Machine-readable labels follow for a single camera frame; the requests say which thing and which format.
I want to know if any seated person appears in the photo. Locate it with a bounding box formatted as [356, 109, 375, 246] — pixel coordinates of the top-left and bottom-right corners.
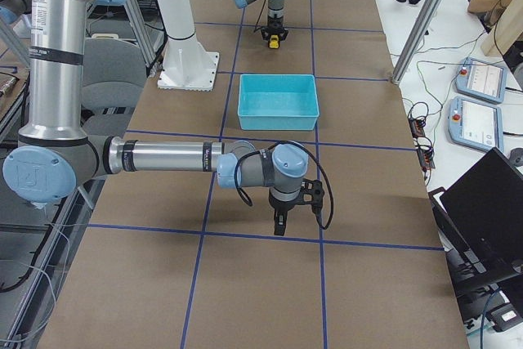
[467, 0, 523, 72]

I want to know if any teach pendant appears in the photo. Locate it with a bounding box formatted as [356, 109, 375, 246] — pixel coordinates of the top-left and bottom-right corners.
[448, 96, 503, 152]
[455, 57, 507, 104]

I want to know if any turquoise plastic bin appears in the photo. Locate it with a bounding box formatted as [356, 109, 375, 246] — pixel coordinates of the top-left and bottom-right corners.
[237, 74, 320, 131]

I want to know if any teach pendant far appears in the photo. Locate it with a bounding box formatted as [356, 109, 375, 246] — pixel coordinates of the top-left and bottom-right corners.
[455, 57, 507, 104]

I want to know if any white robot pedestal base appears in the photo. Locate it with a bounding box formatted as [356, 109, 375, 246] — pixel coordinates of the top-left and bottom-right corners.
[157, 0, 219, 92]

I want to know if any grey office chair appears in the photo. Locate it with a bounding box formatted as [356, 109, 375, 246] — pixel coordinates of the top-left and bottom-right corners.
[81, 38, 148, 136]

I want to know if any black laptop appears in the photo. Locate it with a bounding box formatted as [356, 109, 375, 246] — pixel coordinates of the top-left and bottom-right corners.
[431, 146, 523, 289]

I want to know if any aluminium frame post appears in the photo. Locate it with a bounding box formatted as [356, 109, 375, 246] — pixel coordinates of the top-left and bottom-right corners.
[391, 0, 441, 85]

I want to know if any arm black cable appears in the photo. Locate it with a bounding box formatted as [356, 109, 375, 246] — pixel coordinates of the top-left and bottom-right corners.
[233, 140, 337, 230]

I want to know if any teach pendant near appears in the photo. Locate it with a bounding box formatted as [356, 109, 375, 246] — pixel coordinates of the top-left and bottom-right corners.
[448, 96, 503, 152]

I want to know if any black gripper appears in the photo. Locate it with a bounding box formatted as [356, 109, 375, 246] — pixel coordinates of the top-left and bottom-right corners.
[268, 195, 301, 236]
[266, 16, 283, 34]

